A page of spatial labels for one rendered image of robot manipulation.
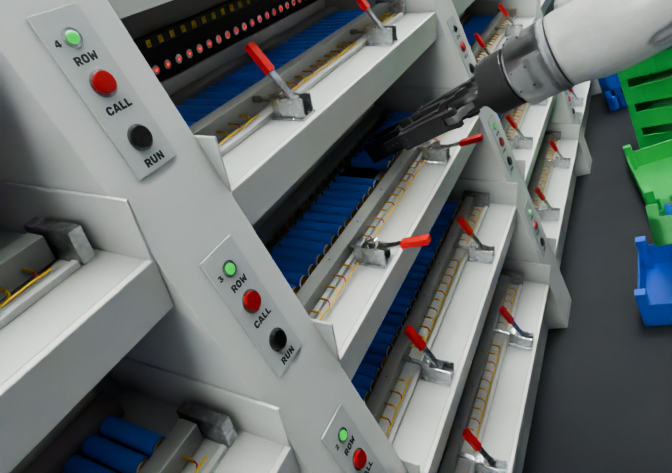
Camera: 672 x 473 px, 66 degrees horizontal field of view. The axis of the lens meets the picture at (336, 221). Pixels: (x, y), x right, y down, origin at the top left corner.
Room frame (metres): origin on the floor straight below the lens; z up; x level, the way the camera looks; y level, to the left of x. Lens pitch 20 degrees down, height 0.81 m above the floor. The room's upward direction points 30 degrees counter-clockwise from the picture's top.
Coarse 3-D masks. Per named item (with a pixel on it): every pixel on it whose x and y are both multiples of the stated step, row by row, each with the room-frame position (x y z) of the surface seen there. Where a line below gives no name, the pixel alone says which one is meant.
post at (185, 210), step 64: (0, 0) 0.37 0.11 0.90; (64, 0) 0.41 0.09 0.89; (0, 64) 0.36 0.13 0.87; (128, 64) 0.42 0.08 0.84; (0, 128) 0.40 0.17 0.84; (64, 128) 0.36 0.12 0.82; (128, 192) 0.37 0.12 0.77; (192, 192) 0.40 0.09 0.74; (192, 256) 0.38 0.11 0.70; (256, 256) 0.42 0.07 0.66; (192, 320) 0.36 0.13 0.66; (256, 384) 0.36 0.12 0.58; (320, 384) 0.40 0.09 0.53; (320, 448) 0.37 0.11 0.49; (384, 448) 0.42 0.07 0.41
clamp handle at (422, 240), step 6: (426, 234) 0.52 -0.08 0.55; (402, 240) 0.54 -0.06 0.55; (408, 240) 0.53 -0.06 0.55; (414, 240) 0.52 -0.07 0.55; (420, 240) 0.52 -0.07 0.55; (426, 240) 0.51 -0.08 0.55; (378, 246) 0.56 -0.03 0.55; (384, 246) 0.55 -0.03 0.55; (390, 246) 0.54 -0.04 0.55; (396, 246) 0.54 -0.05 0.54; (402, 246) 0.53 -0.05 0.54; (408, 246) 0.53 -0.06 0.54; (414, 246) 0.52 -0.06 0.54
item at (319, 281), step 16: (400, 160) 0.75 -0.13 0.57; (416, 160) 0.76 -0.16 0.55; (384, 176) 0.71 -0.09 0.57; (400, 176) 0.72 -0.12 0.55; (384, 192) 0.67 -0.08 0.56; (368, 208) 0.64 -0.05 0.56; (352, 224) 0.61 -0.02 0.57; (368, 224) 0.63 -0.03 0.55; (336, 240) 0.59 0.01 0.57; (352, 240) 0.59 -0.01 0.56; (336, 256) 0.56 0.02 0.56; (320, 272) 0.54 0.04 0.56; (336, 272) 0.55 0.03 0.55; (352, 272) 0.54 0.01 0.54; (304, 288) 0.52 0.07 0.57; (320, 288) 0.52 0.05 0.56; (304, 304) 0.49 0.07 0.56; (320, 320) 0.48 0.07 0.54
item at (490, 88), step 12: (480, 60) 0.65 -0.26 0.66; (492, 60) 0.62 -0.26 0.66; (480, 72) 0.63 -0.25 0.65; (492, 72) 0.61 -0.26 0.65; (480, 84) 0.62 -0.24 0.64; (492, 84) 0.61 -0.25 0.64; (504, 84) 0.60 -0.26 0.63; (468, 96) 0.63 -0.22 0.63; (480, 96) 0.62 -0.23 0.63; (492, 96) 0.61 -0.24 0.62; (504, 96) 0.60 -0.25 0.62; (516, 96) 0.60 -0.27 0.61; (456, 108) 0.65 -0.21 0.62; (480, 108) 0.63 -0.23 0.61; (492, 108) 0.62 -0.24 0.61; (504, 108) 0.62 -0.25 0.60
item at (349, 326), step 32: (384, 96) 0.99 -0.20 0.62; (416, 96) 0.96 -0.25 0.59; (352, 128) 0.90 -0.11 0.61; (320, 160) 0.80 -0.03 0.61; (448, 160) 0.76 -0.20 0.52; (288, 192) 0.72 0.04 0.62; (416, 192) 0.69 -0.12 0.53; (448, 192) 0.74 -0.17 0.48; (256, 224) 0.66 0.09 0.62; (384, 224) 0.64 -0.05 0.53; (416, 224) 0.62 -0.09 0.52; (416, 256) 0.62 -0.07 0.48; (352, 288) 0.53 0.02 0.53; (384, 288) 0.53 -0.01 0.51; (352, 320) 0.48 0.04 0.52; (352, 352) 0.46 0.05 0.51
